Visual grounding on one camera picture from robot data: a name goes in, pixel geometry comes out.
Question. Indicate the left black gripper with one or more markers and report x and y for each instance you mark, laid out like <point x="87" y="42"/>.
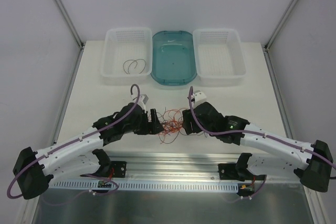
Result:
<point x="153" y="121"/>

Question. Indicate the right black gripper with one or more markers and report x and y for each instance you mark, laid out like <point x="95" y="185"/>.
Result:
<point x="187" y="121"/>

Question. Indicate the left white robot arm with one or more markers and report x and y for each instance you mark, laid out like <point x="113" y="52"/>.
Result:
<point x="28" y="171"/>

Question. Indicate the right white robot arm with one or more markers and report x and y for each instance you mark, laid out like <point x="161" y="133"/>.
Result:
<point x="310" y="163"/>

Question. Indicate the teal transparent plastic bin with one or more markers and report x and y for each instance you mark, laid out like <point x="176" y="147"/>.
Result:
<point x="173" y="62"/>

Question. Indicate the right white perforated basket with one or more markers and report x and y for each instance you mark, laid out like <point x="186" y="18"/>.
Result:
<point x="219" y="57"/>

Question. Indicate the white perforated basket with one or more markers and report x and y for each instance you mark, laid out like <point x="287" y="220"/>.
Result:
<point x="126" y="56"/>
<point x="219" y="57"/>

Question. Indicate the left white perforated basket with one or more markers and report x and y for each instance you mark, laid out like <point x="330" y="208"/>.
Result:
<point x="126" y="56"/>

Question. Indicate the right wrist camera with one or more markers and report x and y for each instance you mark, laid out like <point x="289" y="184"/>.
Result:
<point x="199" y="97"/>

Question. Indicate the aluminium mounting rail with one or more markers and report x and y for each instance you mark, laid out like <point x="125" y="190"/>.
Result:
<point x="163" y="166"/>

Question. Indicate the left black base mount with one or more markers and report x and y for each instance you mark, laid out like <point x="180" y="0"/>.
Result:
<point x="113" y="169"/>

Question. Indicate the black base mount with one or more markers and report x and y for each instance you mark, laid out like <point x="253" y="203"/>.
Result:
<point x="228" y="171"/>
<point x="113" y="169"/>

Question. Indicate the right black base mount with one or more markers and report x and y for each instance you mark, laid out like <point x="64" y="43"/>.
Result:
<point x="228" y="171"/>

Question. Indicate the white slotted cable duct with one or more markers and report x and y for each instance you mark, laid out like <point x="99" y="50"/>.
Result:
<point x="138" y="185"/>

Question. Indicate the left aluminium frame post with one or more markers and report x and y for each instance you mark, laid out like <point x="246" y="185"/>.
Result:
<point x="62" y="9"/>

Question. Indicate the aluminium frame post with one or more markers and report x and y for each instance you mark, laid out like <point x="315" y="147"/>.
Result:
<point x="280" y="25"/>
<point x="62" y="9"/>

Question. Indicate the right aluminium frame post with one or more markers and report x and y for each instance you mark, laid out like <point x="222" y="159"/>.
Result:
<point x="280" y="25"/>

